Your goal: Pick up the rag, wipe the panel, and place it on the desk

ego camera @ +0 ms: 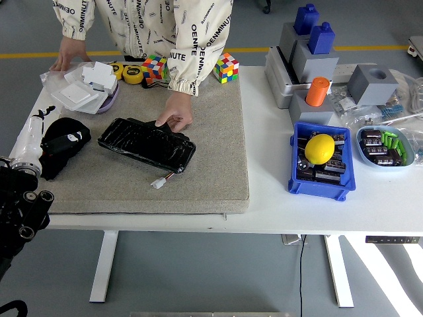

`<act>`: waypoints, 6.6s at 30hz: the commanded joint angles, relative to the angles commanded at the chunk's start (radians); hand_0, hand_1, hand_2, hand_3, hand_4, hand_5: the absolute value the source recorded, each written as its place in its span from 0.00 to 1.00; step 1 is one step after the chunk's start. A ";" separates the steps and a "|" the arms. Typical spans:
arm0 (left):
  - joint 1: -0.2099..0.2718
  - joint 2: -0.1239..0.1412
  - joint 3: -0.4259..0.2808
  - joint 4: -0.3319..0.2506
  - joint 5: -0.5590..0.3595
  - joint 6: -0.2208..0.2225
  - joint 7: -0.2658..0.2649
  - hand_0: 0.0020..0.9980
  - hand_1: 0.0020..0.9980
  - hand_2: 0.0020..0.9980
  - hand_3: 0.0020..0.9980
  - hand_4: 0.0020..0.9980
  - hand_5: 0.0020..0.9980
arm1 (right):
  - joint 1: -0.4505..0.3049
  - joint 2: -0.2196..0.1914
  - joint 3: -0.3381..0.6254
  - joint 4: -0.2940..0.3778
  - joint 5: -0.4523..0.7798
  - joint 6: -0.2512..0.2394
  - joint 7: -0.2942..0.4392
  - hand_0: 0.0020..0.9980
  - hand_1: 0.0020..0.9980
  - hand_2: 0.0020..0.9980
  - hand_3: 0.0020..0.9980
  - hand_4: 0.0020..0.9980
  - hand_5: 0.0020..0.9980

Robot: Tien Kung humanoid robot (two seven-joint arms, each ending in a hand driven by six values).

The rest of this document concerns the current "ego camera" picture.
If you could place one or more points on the person's right hand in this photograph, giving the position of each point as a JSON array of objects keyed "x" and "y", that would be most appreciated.
[{"x": 71, "y": 53}]

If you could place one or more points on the person's left hand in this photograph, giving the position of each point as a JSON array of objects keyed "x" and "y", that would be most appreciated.
[{"x": 178, "y": 110}]

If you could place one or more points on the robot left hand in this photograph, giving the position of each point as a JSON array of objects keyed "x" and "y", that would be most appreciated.
[{"x": 29, "y": 142}]

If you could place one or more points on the black rag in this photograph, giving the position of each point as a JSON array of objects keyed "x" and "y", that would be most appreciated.
[{"x": 59, "y": 165}]

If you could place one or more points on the black glossy panel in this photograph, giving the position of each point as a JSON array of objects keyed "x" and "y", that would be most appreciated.
[{"x": 145, "y": 145}]

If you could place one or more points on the person's left forearm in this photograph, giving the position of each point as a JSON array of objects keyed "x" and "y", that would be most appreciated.
[{"x": 195, "y": 59}]

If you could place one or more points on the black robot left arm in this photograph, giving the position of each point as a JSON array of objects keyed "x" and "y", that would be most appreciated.
[{"x": 20, "y": 211}]

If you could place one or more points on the person's right forearm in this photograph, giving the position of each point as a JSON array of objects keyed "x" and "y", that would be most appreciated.
[{"x": 74, "y": 20}]

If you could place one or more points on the black desk control panel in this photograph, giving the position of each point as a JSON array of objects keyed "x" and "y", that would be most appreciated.
[{"x": 391, "y": 239}]

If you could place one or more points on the white cardboard pieces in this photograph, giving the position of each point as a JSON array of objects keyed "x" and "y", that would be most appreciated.
[{"x": 97, "y": 74}]

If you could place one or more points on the yellow tape measure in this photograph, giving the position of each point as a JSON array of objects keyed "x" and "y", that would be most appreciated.
[
  {"x": 132, "y": 74},
  {"x": 116, "y": 69}
]

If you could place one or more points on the multicolour puzzle cube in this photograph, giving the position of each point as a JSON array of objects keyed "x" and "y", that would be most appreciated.
[{"x": 153, "y": 67}]

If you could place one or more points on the grey-brown mat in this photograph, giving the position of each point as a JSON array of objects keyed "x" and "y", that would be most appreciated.
[{"x": 205, "y": 158}]

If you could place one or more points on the purple bowl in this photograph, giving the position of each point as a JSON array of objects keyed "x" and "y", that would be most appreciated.
[{"x": 112, "y": 97}]

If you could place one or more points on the puzzle cube with white squares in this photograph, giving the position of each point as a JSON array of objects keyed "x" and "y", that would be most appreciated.
[{"x": 226, "y": 67}]

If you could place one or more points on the person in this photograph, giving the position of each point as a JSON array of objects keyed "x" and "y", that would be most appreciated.
[{"x": 148, "y": 26}]

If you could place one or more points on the light grey case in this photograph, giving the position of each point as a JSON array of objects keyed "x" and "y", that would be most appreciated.
[{"x": 277, "y": 82}]

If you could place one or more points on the black cylindrical capacitor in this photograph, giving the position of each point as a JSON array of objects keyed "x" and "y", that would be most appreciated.
[
  {"x": 371, "y": 142},
  {"x": 327, "y": 177},
  {"x": 338, "y": 139},
  {"x": 303, "y": 164},
  {"x": 395, "y": 156},
  {"x": 383, "y": 160},
  {"x": 335, "y": 166},
  {"x": 370, "y": 133},
  {"x": 375, "y": 151},
  {"x": 302, "y": 142}
]

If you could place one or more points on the grey holder block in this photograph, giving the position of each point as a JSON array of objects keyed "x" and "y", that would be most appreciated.
[
  {"x": 287, "y": 39},
  {"x": 310, "y": 114},
  {"x": 315, "y": 67}
]

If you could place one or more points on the black chair wheel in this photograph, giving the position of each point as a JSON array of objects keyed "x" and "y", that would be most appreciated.
[{"x": 266, "y": 6}]

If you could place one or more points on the orange cylinder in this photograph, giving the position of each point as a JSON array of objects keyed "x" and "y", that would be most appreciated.
[{"x": 317, "y": 92}]

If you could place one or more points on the white table leg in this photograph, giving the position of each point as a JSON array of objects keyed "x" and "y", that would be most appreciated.
[
  {"x": 102, "y": 267},
  {"x": 338, "y": 270}
]

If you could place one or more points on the yellow lemon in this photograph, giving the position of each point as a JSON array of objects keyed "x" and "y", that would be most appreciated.
[{"x": 319, "y": 148}]

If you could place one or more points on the blue bottle-shaped block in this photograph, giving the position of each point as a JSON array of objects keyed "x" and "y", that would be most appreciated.
[
  {"x": 321, "y": 38},
  {"x": 305, "y": 20}
]

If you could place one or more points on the blue plastic bin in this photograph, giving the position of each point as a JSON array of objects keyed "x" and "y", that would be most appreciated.
[{"x": 317, "y": 191}]

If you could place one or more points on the clear bag of metal parts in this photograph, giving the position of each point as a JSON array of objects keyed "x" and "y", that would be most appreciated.
[{"x": 342, "y": 102}]

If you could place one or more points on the light blue bowl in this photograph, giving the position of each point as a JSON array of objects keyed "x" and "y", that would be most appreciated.
[{"x": 363, "y": 158}]

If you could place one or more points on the grey block with round hole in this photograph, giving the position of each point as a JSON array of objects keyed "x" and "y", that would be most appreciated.
[{"x": 370, "y": 89}]

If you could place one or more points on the green battery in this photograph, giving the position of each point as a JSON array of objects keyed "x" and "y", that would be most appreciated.
[
  {"x": 396, "y": 144},
  {"x": 402, "y": 151},
  {"x": 391, "y": 142},
  {"x": 385, "y": 138}
]

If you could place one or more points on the clear bag of resistors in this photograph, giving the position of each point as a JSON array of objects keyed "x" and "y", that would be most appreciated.
[{"x": 391, "y": 109}]

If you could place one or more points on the grey cart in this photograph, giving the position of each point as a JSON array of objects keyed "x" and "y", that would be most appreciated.
[{"x": 416, "y": 46}]

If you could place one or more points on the white flat switch box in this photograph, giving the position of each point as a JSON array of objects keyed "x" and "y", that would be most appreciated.
[{"x": 74, "y": 95}]

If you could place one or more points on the grey under-desk bracket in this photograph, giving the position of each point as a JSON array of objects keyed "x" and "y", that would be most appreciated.
[{"x": 291, "y": 239}]

